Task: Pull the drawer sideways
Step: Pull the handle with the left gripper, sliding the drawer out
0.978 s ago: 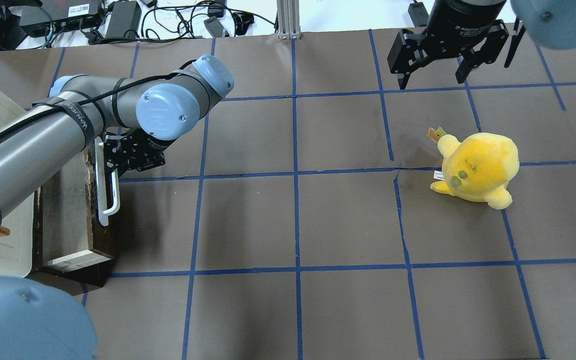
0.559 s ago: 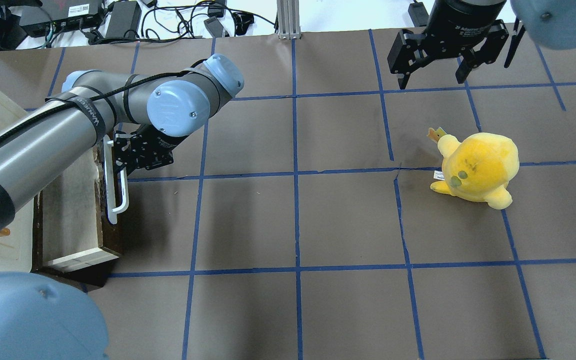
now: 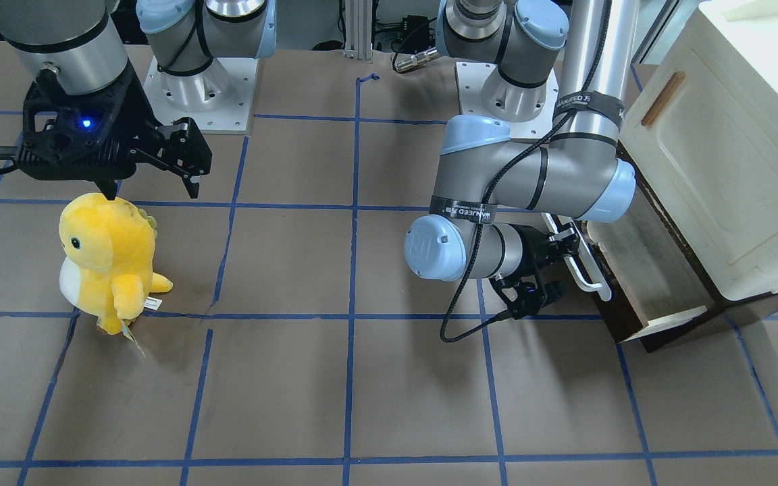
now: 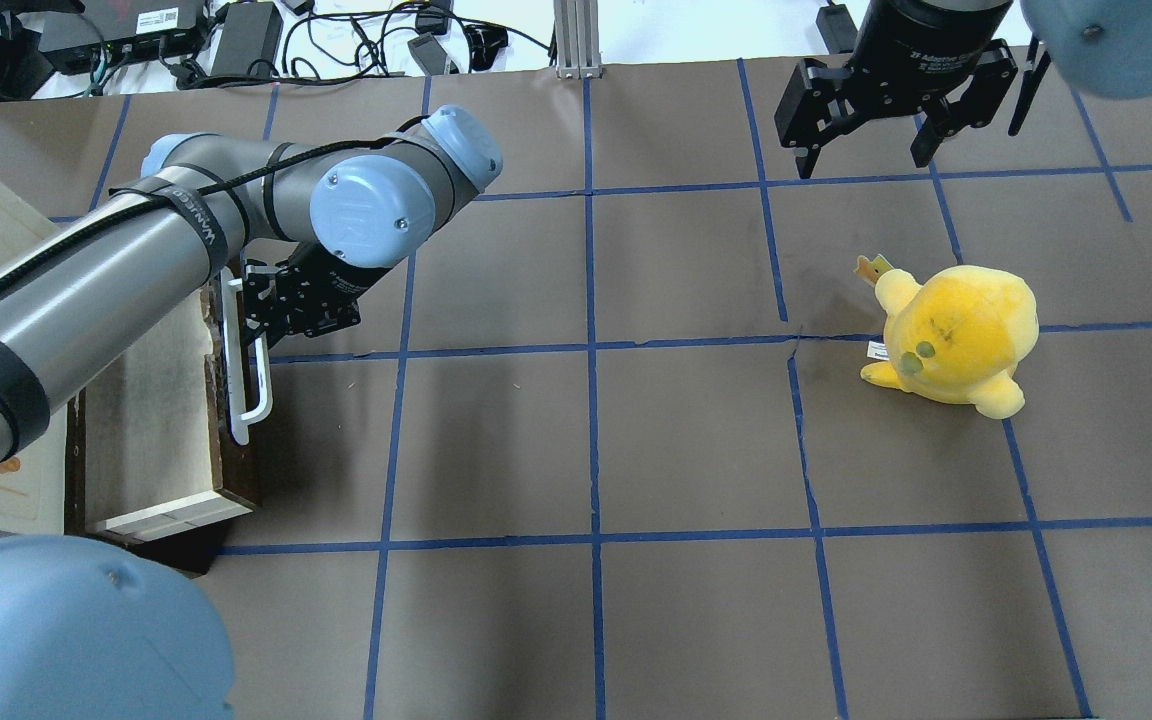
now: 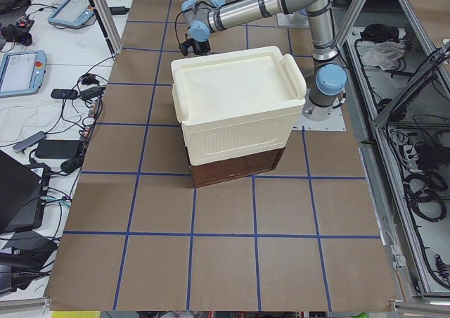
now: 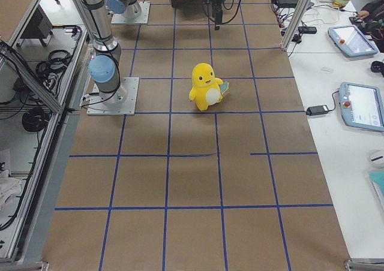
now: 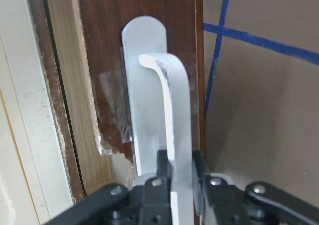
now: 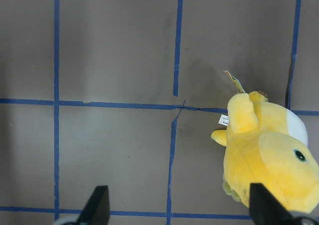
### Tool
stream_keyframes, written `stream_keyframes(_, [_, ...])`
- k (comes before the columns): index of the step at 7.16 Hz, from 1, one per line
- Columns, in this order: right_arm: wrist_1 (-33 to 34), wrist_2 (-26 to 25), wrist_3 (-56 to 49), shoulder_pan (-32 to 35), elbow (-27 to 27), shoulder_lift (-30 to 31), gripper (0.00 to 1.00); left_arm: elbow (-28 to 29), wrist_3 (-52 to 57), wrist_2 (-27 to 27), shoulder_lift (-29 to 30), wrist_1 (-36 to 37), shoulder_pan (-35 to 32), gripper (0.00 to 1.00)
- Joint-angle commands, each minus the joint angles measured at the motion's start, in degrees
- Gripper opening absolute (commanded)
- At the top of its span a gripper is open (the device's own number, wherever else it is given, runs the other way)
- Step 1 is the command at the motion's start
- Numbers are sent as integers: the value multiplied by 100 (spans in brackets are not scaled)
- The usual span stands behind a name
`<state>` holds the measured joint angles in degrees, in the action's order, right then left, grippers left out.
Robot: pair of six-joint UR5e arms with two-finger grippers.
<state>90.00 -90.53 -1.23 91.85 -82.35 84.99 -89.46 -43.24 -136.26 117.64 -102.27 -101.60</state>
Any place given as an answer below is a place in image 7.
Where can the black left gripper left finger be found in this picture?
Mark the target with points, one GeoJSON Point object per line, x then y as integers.
{"type": "Point", "coordinates": [163, 165]}

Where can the dark brown wooden drawer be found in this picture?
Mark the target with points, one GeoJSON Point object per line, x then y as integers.
{"type": "Point", "coordinates": [81, 53]}

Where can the white drawer handle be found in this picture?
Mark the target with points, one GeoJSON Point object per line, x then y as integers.
{"type": "Point", "coordinates": [159, 98]}

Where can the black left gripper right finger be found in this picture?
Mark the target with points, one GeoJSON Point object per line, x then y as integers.
{"type": "Point", "coordinates": [200, 175]}

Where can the cream plastic storage box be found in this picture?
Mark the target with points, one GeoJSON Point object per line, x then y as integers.
{"type": "Point", "coordinates": [41, 154]}

